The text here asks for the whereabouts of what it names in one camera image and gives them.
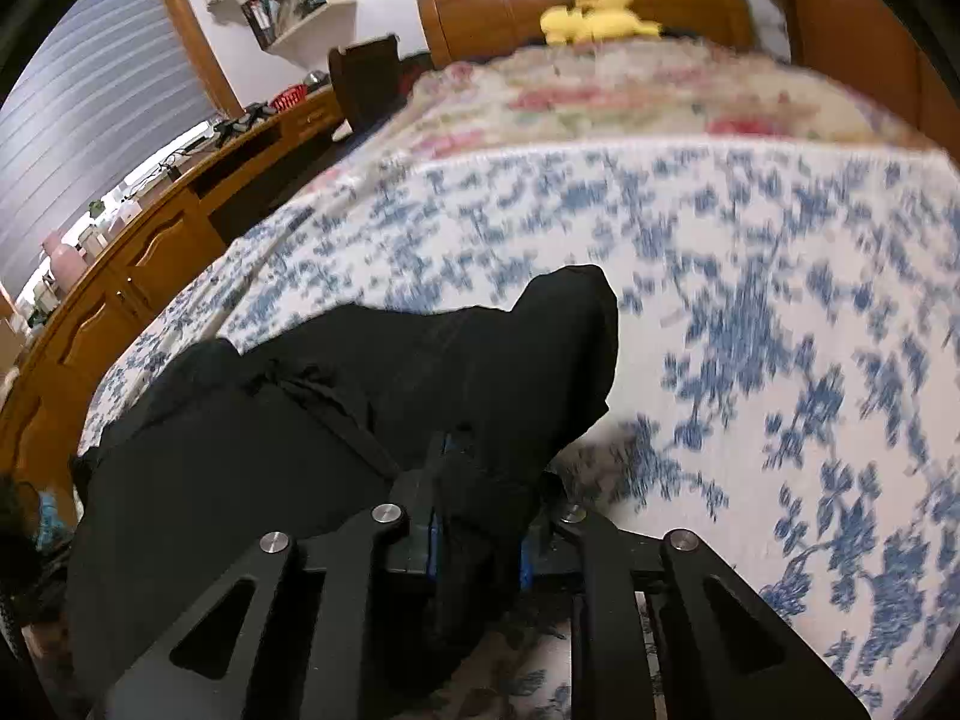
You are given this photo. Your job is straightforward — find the black button coat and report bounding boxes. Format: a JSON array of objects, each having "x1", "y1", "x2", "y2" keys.
[{"x1": 67, "y1": 264, "x2": 620, "y2": 706}]

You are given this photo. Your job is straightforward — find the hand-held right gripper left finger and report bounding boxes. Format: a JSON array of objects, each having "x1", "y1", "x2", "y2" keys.
[{"x1": 94, "y1": 435, "x2": 451, "y2": 720}]

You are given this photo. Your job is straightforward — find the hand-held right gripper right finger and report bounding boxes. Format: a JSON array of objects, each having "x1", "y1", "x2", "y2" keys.
[{"x1": 520, "y1": 471, "x2": 872, "y2": 720}]

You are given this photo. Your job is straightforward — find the grey striped window blind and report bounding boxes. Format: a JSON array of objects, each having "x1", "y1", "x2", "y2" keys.
[{"x1": 0, "y1": 0, "x2": 226, "y2": 293}]

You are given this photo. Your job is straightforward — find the pink container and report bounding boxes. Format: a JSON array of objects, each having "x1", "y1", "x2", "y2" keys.
[{"x1": 41, "y1": 231, "x2": 85, "y2": 280}]

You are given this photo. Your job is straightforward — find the wooden louvered wardrobe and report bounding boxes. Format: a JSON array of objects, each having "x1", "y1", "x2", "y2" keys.
[{"x1": 750, "y1": 0, "x2": 946, "y2": 151}]

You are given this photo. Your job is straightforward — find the red floral beige blanket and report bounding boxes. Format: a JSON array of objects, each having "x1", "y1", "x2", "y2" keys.
[{"x1": 352, "y1": 41, "x2": 920, "y2": 162}]

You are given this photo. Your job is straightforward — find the wooden desk with cabinets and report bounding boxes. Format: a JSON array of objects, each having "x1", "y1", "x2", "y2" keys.
[{"x1": 0, "y1": 82, "x2": 346, "y2": 526}]

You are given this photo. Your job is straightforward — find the wooden bed headboard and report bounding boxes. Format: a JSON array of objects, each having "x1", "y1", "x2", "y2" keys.
[{"x1": 416, "y1": 0, "x2": 755, "y2": 68}]

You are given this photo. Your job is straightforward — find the dark wooden chair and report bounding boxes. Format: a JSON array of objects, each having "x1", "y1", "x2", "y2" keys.
[{"x1": 328, "y1": 34, "x2": 410, "y2": 132}]

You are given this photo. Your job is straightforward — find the yellow plush toy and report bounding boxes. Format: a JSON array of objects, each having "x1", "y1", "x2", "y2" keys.
[{"x1": 540, "y1": 0, "x2": 661, "y2": 46}]

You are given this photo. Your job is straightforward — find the blue floral white quilt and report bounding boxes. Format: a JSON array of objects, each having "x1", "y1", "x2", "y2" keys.
[{"x1": 75, "y1": 142, "x2": 960, "y2": 720}]

